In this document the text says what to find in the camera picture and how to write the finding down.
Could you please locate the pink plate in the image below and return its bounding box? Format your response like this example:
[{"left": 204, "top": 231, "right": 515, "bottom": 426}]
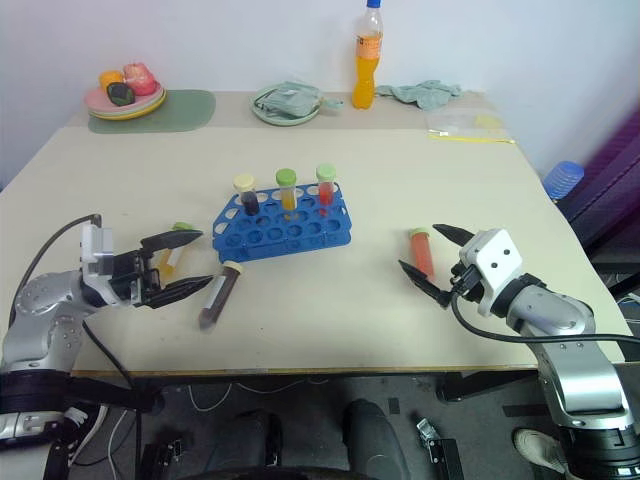
[{"left": 83, "top": 81, "right": 166, "bottom": 115}]

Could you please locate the dark purple tube cream cap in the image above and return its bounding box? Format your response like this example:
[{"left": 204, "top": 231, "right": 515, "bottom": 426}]
[{"left": 232, "top": 173, "right": 262, "bottom": 217}]

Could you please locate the green placemat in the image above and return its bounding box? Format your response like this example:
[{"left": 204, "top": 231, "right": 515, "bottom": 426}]
[{"left": 87, "top": 88, "right": 218, "bottom": 135}]

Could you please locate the red tube light green cap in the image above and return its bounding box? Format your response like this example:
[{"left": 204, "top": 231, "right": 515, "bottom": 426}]
[{"left": 314, "top": 163, "right": 338, "bottom": 218}]

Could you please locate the dark toy fruit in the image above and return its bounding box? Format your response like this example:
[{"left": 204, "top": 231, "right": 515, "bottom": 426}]
[{"left": 105, "top": 81, "right": 136, "bottom": 107}]

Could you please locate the blue ribbed water jug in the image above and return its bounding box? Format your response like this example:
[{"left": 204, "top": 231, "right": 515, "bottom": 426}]
[{"left": 541, "top": 160, "right": 586, "bottom": 202}]

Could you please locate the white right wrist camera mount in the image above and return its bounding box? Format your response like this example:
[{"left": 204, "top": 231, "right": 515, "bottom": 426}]
[{"left": 458, "top": 228, "right": 525, "bottom": 318}]

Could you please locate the blue test tube rack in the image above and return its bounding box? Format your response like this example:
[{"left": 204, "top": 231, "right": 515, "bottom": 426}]
[{"left": 211, "top": 182, "right": 353, "bottom": 264}]

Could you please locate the white shoe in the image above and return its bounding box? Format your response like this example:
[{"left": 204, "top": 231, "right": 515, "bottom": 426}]
[{"left": 513, "top": 426, "right": 572, "bottom": 474}]

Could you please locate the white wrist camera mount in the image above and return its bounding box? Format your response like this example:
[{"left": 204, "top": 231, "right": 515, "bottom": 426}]
[
  {"left": 78, "top": 214, "right": 137, "bottom": 307},
  {"left": 458, "top": 228, "right": 525, "bottom": 318}
]

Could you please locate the pink toy fruit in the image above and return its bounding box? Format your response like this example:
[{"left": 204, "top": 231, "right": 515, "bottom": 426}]
[{"left": 122, "top": 61, "right": 156, "bottom": 97}]

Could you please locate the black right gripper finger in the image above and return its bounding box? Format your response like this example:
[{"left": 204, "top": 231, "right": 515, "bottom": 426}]
[
  {"left": 432, "top": 223, "right": 474, "bottom": 248},
  {"left": 397, "top": 259, "right": 454, "bottom": 308}
]

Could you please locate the light green cloth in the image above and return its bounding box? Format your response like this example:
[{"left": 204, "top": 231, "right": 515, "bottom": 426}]
[{"left": 375, "top": 79, "right": 464, "bottom": 112}]

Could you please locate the bowl with cloth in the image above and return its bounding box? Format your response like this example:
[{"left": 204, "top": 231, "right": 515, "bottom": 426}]
[{"left": 249, "top": 83, "right": 346, "bottom": 128}]

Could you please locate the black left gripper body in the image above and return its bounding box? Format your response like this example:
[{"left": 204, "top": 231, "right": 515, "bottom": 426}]
[{"left": 107, "top": 248, "right": 165, "bottom": 306}]

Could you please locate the grey-green pouch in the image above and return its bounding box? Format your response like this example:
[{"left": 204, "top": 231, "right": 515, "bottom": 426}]
[{"left": 253, "top": 80, "right": 322, "bottom": 119}]

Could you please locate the orange soda bottle blue cap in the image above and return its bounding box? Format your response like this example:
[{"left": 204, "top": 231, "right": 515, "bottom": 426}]
[{"left": 350, "top": 0, "right": 385, "bottom": 111}]

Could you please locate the clear plastic zip bag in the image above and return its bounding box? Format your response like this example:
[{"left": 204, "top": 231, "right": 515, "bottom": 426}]
[{"left": 424, "top": 108, "right": 517, "bottom": 145}]

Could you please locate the yellow plate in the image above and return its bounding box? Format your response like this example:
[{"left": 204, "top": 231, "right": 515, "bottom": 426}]
[{"left": 88, "top": 89, "right": 169, "bottom": 122}]

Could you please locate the yellow tube green cap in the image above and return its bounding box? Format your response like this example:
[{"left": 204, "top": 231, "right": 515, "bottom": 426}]
[
  {"left": 274, "top": 168, "right": 300, "bottom": 222},
  {"left": 154, "top": 221, "right": 197, "bottom": 277}
]

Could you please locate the dark rounded shape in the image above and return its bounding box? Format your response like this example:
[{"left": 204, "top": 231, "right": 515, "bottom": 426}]
[{"left": 342, "top": 398, "right": 414, "bottom": 479}]

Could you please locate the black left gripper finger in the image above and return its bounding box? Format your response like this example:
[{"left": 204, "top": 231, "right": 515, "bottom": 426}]
[
  {"left": 140, "top": 228, "right": 205, "bottom": 252},
  {"left": 144, "top": 274, "right": 216, "bottom": 308}
]

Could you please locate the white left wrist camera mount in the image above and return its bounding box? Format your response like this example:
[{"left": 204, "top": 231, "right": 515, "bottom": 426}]
[{"left": 78, "top": 214, "right": 137, "bottom": 307}]

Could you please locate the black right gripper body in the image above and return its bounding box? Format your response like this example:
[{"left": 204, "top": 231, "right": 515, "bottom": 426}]
[{"left": 448, "top": 260, "right": 485, "bottom": 304}]

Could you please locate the black cable under table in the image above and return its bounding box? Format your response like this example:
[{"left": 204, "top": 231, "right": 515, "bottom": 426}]
[{"left": 80, "top": 318, "right": 145, "bottom": 480}]

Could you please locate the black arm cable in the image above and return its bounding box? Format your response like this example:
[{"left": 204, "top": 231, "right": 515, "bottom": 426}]
[
  {"left": 448, "top": 293, "right": 640, "bottom": 347},
  {"left": 8, "top": 214, "right": 102, "bottom": 326}
]

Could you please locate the black table frame bar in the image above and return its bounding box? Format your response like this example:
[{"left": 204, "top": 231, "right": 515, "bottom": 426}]
[{"left": 436, "top": 370, "right": 544, "bottom": 403}]

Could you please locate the orange-red tube green cap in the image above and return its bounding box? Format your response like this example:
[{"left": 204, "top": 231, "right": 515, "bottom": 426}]
[{"left": 406, "top": 226, "right": 437, "bottom": 279}]

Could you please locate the orange toy fruit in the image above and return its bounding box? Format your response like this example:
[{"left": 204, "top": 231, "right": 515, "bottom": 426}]
[{"left": 97, "top": 70, "right": 125, "bottom": 92}]

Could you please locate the dark brown tube cream cap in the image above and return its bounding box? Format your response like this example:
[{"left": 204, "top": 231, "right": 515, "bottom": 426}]
[{"left": 197, "top": 259, "right": 246, "bottom": 332}]

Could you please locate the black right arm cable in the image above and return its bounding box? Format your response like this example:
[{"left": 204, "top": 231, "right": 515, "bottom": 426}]
[{"left": 448, "top": 293, "right": 640, "bottom": 347}]

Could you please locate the white cable under table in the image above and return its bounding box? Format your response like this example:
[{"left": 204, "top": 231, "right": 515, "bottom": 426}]
[{"left": 185, "top": 382, "right": 236, "bottom": 412}]

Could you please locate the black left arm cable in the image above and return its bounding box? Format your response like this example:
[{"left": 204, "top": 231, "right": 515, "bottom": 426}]
[{"left": 8, "top": 214, "right": 102, "bottom": 326}]

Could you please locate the purple fabric object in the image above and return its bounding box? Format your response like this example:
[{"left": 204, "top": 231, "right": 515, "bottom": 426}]
[{"left": 557, "top": 112, "right": 640, "bottom": 254}]

